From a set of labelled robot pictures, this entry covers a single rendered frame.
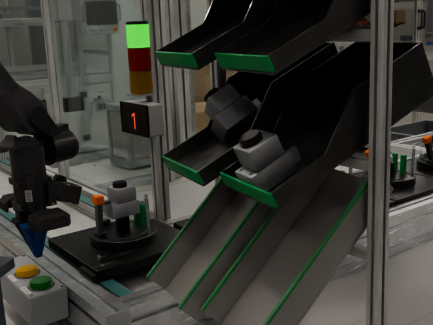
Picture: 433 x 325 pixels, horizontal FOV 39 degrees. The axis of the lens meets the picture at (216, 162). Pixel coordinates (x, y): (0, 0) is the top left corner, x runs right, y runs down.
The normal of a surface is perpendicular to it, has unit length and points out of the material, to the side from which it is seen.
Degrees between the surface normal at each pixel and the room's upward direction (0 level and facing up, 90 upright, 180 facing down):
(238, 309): 45
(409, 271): 0
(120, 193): 90
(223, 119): 53
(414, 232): 90
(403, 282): 0
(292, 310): 90
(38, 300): 90
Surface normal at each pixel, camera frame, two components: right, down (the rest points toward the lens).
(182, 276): -0.66, -0.59
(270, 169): 0.45, 0.18
